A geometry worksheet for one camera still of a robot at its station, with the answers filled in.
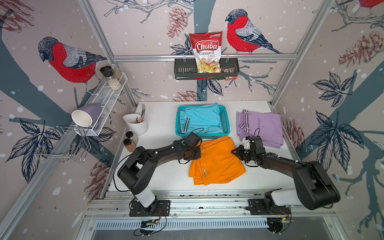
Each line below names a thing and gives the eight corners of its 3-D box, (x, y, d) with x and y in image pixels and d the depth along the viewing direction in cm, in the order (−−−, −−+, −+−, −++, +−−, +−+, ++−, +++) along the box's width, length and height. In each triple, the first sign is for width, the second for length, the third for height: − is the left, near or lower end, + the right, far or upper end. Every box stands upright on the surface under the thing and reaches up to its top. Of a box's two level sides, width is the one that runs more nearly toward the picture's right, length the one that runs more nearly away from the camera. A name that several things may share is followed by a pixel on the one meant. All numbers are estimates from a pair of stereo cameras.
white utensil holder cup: (130, 130, 108) (121, 117, 96) (141, 122, 112) (134, 109, 100) (139, 140, 103) (131, 127, 91) (150, 131, 107) (144, 118, 95)
